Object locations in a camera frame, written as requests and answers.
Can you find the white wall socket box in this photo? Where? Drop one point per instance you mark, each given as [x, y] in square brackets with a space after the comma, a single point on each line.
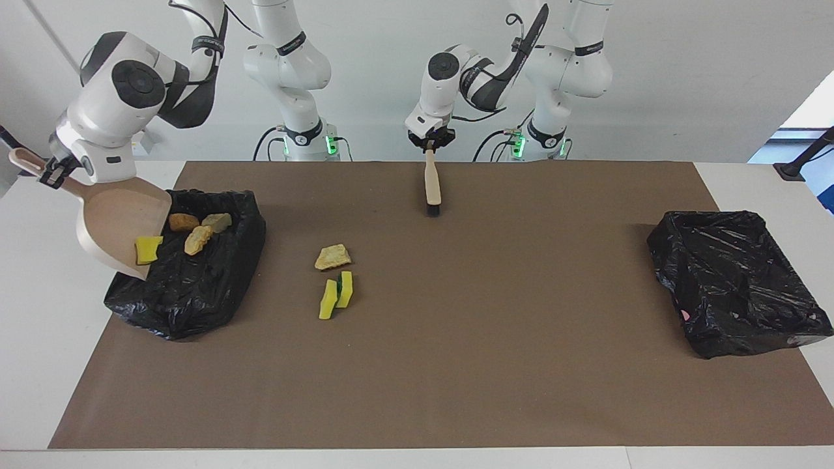
[146, 140]

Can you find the black bag bin with pink scrap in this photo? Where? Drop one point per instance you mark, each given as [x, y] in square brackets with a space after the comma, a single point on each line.
[736, 286]

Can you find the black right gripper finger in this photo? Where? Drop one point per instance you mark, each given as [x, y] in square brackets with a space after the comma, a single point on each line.
[60, 180]
[47, 177]

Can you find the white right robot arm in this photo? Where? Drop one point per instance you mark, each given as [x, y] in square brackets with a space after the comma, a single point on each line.
[124, 104]

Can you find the brown cork-like chunk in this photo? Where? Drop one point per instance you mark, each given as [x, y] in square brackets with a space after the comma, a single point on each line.
[184, 222]

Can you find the beige brush with black bristles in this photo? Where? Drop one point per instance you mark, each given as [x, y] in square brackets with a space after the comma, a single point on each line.
[432, 185]

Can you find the beige orange striped foam chunk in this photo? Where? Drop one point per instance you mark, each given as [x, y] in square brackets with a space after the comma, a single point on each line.
[197, 240]

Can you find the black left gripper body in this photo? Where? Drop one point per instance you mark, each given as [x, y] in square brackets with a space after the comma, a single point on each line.
[431, 137]

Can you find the brown table mat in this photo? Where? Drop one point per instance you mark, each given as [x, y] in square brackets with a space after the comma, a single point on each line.
[417, 404]

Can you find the beige plastic dustpan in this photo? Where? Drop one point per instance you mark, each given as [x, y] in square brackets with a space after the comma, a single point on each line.
[117, 221]

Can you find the blue furniture edge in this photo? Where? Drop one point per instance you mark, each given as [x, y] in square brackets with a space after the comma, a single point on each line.
[826, 192]

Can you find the black clamp stand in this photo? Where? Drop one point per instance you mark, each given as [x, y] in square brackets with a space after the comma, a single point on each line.
[5, 133]
[791, 170]

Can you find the yellow green sponge piece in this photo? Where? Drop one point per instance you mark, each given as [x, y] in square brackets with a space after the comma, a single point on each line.
[328, 303]
[346, 290]

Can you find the pale beige foam chunk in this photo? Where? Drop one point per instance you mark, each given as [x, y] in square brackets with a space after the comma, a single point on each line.
[218, 222]

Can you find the black bag lined bin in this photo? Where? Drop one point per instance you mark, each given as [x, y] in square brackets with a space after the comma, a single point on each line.
[195, 299]

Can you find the plain yellow sponge piece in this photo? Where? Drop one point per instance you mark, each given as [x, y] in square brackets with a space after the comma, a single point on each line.
[148, 250]

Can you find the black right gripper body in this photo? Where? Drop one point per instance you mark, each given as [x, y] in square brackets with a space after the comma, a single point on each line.
[62, 164]

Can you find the beige stone-like foam chunk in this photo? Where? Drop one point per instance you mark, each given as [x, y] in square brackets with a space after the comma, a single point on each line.
[332, 258]

